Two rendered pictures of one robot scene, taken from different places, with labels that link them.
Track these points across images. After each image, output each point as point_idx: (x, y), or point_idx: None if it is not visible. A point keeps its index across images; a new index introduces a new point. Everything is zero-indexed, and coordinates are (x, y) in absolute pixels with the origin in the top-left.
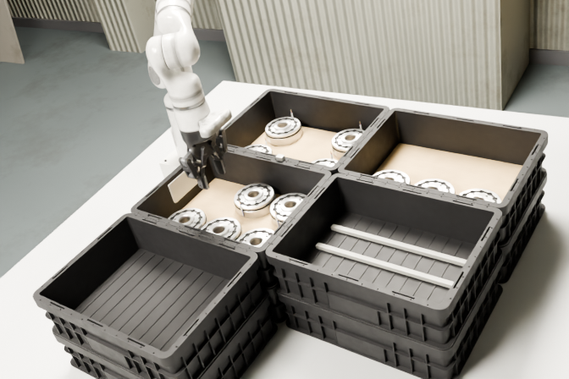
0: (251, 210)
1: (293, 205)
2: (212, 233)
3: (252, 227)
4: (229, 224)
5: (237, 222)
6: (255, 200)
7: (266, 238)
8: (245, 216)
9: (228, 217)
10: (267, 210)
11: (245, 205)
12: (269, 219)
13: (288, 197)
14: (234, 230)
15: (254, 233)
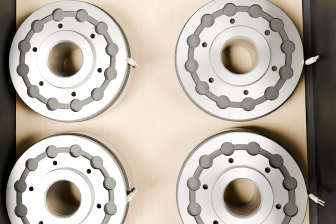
0: (121, 167)
1: (56, 67)
2: (264, 204)
3: (157, 142)
4: (203, 188)
5: (186, 167)
6: (85, 176)
7: (216, 36)
8: (132, 183)
9: (182, 208)
10: (91, 134)
11: (110, 194)
12: (114, 116)
13: (35, 92)
14: (218, 153)
15: (210, 85)
